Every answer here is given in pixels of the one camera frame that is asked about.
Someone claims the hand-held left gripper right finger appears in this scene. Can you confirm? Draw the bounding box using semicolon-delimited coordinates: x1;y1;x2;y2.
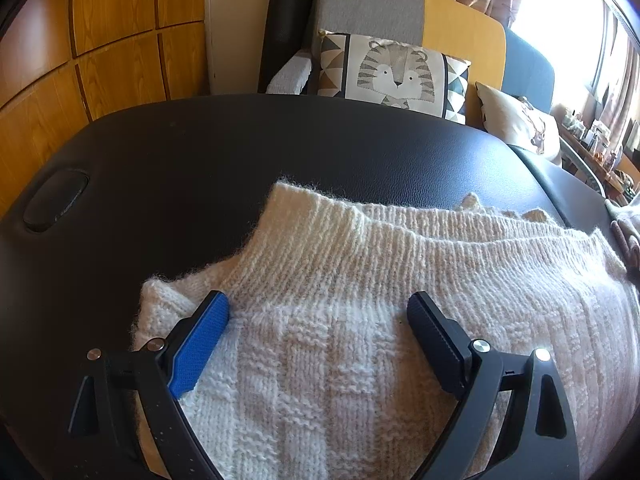
406;291;581;480

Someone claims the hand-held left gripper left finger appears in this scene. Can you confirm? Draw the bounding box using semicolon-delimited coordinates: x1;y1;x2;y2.
67;290;231;480

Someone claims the cream knit sweater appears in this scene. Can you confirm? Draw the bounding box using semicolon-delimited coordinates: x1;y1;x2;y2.
131;176;640;480

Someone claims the black massage table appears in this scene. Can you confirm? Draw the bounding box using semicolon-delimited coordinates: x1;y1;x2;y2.
0;92;618;480

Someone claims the black oval face-hole plug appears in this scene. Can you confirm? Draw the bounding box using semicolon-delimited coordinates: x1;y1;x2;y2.
22;170;91;233

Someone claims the mauve ruffled cloth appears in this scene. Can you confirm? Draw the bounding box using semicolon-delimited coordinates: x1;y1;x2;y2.
612;220;640;261

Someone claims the beige cloth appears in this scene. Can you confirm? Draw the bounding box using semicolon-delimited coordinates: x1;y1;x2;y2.
602;192;640;276

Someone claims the deer print cushion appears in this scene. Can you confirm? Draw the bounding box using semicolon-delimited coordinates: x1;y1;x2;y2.
475;81;562;165

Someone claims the wooden side shelf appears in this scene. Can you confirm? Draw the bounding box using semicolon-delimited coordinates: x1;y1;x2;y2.
557;125;640;203

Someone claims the side shelf with jars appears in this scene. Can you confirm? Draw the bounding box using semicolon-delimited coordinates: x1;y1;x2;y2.
560;102;626;171

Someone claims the tiger print cushion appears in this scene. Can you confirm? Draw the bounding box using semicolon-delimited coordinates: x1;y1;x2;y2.
316;30;472;126

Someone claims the wooden wardrobe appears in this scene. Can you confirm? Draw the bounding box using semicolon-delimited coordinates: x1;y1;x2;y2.
0;0;211;211

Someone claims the dark rolled mat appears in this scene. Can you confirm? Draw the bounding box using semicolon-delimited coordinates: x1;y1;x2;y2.
257;0;321;93

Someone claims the window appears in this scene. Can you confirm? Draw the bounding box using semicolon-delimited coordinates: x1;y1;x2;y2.
510;0;616;106

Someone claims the grey yellow blue sofa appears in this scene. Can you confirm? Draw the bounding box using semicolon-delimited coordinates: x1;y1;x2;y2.
265;0;608;201

